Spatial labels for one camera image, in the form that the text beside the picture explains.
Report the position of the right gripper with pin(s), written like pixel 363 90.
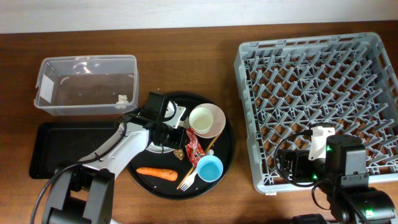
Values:
pixel 300 158

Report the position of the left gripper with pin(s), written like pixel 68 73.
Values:
pixel 178 143

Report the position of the white tissue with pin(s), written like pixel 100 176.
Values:
pixel 122 102

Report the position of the red snack wrapper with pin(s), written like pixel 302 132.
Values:
pixel 194 150

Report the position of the pink bowl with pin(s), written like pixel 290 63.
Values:
pixel 219 120

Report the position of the blue cup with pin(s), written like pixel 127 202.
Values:
pixel 210 169

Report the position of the cream cup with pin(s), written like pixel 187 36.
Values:
pixel 200 120

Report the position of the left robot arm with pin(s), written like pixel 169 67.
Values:
pixel 83 192

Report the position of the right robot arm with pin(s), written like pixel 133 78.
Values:
pixel 345 182

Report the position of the grey dishwasher rack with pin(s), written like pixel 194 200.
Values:
pixel 286 85

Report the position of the grey plate with rice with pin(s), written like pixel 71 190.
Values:
pixel 168 135

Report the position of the brown food chunk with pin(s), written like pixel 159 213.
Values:
pixel 179 154

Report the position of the wooden chopstick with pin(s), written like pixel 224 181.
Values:
pixel 207 153

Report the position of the orange carrot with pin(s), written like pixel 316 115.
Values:
pixel 165 174

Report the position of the round black tray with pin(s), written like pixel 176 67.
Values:
pixel 223 148

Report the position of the clear plastic bin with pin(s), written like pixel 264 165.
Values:
pixel 87 85

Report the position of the white plastic fork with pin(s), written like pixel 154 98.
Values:
pixel 188 181

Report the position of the black rectangular tray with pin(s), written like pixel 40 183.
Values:
pixel 65 143

